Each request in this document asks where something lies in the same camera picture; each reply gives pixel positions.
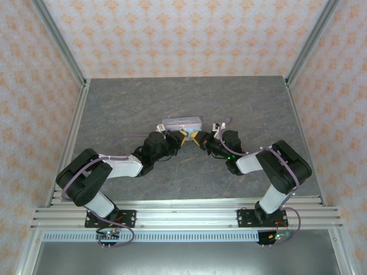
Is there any slotted grey cable duct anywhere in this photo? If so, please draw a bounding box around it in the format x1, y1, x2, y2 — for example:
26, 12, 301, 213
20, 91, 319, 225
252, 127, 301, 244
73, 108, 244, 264
42, 231, 260, 242

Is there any aluminium frame post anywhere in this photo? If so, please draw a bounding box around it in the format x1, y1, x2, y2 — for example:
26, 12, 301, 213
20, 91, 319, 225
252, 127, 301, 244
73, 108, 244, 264
30, 0, 88, 88
285, 0, 342, 87

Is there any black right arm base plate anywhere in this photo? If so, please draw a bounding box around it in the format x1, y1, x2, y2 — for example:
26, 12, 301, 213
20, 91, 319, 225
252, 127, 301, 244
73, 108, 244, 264
237, 209, 287, 229

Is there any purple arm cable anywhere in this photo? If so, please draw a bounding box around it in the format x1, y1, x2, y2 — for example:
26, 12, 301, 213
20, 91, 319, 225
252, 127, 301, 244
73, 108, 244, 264
61, 134, 151, 249
217, 116, 302, 248

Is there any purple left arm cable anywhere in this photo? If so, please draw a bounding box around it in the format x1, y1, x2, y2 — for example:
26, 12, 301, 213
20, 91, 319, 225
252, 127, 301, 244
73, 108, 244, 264
61, 134, 151, 249

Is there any aluminium side rail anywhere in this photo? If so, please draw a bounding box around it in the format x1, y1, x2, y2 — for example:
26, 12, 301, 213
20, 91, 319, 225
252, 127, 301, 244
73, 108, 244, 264
285, 77, 327, 206
44, 78, 92, 207

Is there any cartoon bunny tin box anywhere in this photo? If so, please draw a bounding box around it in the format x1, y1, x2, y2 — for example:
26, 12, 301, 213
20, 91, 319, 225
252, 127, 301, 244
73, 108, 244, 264
161, 115, 202, 140

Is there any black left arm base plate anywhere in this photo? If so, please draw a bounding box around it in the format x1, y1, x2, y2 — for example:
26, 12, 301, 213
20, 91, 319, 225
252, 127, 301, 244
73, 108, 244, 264
84, 210, 137, 229

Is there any grey metal sheet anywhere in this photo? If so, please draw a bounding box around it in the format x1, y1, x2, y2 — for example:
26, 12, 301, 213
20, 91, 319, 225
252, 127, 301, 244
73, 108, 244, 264
31, 242, 342, 275

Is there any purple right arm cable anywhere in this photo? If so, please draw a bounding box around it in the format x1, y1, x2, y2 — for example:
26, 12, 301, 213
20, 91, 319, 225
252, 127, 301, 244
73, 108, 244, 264
217, 116, 302, 248

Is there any aluminium extrusion beam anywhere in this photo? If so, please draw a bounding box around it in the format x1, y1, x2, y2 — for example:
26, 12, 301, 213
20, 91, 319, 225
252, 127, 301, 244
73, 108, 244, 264
30, 200, 344, 230

